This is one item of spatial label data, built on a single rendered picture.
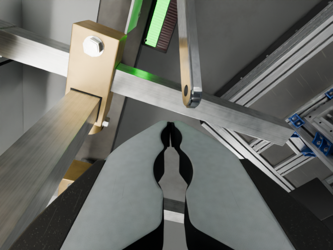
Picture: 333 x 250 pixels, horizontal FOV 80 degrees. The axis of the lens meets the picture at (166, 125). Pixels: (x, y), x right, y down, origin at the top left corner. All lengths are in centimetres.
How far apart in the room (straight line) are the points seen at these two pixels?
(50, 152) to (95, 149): 33
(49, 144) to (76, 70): 10
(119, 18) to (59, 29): 16
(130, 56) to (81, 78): 15
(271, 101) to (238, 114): 79
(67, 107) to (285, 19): 111
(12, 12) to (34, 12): 4
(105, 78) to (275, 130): 24
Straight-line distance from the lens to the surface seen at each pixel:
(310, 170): 148
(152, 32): 37
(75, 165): 41
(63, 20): 49
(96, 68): 25
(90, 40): 23
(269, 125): 31
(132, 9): 27
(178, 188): 163
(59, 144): 18
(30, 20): 52
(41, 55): 28
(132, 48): 38
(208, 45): 111
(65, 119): 21
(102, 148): 49
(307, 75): 110
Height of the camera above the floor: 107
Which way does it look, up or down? 59 degrees down
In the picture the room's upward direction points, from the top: 179 degrees clockwise
